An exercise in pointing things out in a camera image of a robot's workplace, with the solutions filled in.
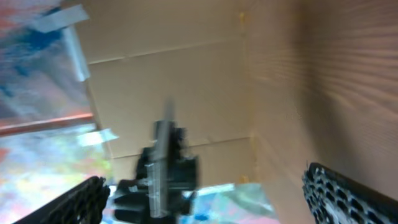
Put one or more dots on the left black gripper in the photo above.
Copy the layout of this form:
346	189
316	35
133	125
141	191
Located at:
165	183

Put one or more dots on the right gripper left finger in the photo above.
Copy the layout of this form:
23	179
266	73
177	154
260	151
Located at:
83	204

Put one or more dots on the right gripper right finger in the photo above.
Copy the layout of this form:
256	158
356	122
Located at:
336	199

